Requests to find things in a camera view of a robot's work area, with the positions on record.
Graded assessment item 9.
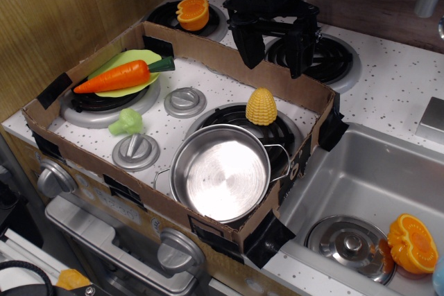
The light green toy plate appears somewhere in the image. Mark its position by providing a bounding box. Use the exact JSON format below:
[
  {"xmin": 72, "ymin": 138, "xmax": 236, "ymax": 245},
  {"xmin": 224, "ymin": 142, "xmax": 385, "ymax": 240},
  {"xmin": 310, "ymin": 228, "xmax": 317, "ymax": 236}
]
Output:
[{"xmin": 87, "ymin": 49, "xmax": 162, "ymax": 98}]

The front right stove burner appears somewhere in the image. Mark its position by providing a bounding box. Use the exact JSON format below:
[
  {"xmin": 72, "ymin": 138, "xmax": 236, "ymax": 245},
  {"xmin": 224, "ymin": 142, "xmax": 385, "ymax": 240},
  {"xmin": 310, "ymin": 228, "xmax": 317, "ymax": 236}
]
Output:
[{"xmin": 185, "ymin": 103, "xmax": 302, "ymax": 179}]

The stove burner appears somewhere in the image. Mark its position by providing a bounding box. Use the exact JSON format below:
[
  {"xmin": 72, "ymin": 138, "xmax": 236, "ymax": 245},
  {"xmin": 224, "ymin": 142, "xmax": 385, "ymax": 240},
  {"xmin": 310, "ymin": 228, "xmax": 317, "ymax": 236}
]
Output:
[
  {"xmin": 258, "ymin": 32, "xmax": 364, "ymax": 95},
  {"xmin": 185, "ymin": 103, "xmax": 302, "ymax": 179},
  {"xmin": 59, "ymin": 73, "xmax": 162, "ymax": 130},
  {"xmin": 145, "ymin": 1, "xmax": 228, "ymax": 42}
]

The silver stovetop knob upper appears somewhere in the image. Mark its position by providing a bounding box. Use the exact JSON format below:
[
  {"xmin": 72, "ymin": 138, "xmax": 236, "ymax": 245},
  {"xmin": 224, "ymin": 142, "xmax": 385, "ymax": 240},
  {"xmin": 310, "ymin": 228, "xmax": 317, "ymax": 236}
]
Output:
[{"xmin": 164, "ymin": 87, "xmax": 207, "ymax": 119}]

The brown cardboard fence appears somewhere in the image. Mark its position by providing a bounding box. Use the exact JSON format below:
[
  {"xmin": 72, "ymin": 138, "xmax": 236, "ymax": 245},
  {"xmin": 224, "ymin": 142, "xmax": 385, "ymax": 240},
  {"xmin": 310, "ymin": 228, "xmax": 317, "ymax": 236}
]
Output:
[{"xmin": 22, "ymin": 22, "xmax": 346, "ymax": 267}]

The orange tape piece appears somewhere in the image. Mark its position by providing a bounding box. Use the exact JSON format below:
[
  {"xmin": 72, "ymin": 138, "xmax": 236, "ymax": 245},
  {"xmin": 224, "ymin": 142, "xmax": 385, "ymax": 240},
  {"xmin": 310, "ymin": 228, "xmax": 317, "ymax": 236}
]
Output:
[{"xmin": 55, "ymin": 269, "xmax": 91, "ymax": 290}]

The orange pumpkin half in sink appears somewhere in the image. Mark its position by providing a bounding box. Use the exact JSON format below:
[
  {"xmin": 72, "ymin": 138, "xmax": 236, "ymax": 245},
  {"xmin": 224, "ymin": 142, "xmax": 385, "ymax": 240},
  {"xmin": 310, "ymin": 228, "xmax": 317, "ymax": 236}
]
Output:
[{"xmin": 387, "ymin": 214, "xmax": 439, "ymax": 275}]

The silver oven knob right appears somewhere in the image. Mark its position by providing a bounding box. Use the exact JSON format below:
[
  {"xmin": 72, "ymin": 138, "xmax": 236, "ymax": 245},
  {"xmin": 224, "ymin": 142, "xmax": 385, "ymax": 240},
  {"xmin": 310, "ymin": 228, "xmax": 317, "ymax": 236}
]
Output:
[{"xmin": 157, "ymin": 227, "xmax": 205, "ymax": 274}]

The orange toy carrot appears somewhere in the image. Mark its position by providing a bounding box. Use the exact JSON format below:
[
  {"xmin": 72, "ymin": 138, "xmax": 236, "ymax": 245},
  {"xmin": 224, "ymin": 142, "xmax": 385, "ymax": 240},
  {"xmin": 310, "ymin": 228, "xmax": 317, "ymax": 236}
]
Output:
[{"xmin": 74, "ymin": 57, "xmax": 176, "ymax": 94}]

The back left stove burner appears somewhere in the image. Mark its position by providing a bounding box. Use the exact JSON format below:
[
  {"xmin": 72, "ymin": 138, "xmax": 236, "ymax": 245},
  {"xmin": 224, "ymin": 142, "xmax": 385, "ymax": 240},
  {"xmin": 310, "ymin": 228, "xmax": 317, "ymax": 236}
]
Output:
[{"xmin": 145, "ymin": 1, "xmax": 228, "ymax": 42}]

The silver oven knob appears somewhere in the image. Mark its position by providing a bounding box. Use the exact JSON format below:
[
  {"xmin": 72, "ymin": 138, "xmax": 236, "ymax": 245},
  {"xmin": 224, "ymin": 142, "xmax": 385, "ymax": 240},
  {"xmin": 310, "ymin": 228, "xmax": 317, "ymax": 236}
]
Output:
[
  {"xmin": 37, "ymin": 159, "xmax": 77, "ymax": 198},
  {"xmin": 157, "ymin": 227, "xmax": 205, "ymax": 274}
]

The front left stove burner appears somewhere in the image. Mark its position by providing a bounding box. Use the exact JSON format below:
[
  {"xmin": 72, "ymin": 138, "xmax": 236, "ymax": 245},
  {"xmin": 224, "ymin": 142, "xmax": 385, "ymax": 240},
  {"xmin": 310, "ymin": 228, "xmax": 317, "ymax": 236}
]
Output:
[{"xmin": 59, "ymin": 73, "xmax": 162, "ymax": 130}]

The silver oven door handle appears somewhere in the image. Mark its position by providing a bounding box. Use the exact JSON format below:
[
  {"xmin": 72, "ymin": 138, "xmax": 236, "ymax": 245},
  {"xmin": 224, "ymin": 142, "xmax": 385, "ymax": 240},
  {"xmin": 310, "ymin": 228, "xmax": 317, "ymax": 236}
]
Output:
[{"xmin": 45, "ymin": 196, "xmax": 198, "ymax": 295}]

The back right stove burner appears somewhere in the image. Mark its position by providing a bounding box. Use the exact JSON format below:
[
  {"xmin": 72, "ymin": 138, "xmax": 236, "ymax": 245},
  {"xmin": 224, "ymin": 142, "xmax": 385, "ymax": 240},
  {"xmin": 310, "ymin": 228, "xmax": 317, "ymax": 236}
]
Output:
[{"xmin": 258, "ymin": 32, "xmax": 364, "ymax": 95}]

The silver stovetop knob lower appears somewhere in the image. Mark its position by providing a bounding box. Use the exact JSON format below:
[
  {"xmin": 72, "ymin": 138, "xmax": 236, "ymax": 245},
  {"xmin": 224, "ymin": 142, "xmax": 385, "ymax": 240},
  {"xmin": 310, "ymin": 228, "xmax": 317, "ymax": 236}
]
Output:
[{"xmin": 112, "ymin": 133, "xmax": 160, "ymax": 172}]

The orange pumpkin half on burner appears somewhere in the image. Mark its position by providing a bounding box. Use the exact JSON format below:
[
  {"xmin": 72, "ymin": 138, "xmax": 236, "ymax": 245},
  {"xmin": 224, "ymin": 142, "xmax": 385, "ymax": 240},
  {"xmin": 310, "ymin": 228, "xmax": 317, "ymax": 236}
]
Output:
[{"xmin": 176, "ymin": 0, "xmax": 210, "ymax": 31}]

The yellow toy corn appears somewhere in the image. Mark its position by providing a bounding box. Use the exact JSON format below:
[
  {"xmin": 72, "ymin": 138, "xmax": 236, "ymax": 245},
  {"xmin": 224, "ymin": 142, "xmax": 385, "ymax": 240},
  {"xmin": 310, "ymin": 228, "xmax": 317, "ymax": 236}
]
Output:
[{"xmin": 246, "ymin": 87, "xmax": 278, "ymax": 125}]

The steel pot lid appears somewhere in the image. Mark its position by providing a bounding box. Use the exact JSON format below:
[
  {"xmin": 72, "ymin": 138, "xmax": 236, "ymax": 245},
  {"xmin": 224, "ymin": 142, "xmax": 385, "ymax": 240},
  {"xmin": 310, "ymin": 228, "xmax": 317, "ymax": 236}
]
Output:
[{"xmin": 304, "ymin": 215, "xmax": 396, "ymax": 285}]

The green toy broccoli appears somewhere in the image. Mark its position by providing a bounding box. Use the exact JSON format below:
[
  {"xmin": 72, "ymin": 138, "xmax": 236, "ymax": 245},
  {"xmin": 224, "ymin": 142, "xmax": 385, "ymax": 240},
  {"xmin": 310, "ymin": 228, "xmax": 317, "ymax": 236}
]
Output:
[{"xmin": 108, "ymin": 108, "xmax": 143, "ymax": 135}]

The silver oven knob left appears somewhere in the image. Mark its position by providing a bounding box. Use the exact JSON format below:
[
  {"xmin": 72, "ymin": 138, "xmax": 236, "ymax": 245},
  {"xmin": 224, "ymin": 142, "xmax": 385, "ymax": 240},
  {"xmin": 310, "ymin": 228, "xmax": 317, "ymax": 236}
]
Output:
[{"xmin": 37, "ymin": 159, "xmax": 77, "ymax": 198}]

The silver stovetop knob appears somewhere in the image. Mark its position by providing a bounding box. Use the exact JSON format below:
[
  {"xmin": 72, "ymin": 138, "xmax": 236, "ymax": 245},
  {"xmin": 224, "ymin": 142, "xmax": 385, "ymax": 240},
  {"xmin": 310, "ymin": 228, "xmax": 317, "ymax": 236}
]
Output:
[
  {"xmin": 112, "ymin": 133, "xmax": 160, "ymax": 172},
  {"xmin": 164, "ymin": 87, "xmax": 207, "ymax": 119}
]

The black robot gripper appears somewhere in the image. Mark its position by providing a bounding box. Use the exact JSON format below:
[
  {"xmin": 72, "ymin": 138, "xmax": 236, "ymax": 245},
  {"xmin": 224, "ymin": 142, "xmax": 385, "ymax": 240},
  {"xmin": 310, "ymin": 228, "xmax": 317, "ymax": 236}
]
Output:
[{"xmin": 223, "ymin": 0, "xmax": 319, "ymax": 79}]

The stainless steel pot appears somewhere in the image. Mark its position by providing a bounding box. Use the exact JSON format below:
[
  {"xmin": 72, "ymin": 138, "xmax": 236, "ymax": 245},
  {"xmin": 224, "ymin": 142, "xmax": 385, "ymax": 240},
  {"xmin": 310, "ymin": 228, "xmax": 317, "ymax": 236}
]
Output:
[{"xmin": 165, "ymin": 124, "xmax": 275, "ymax": 224}]

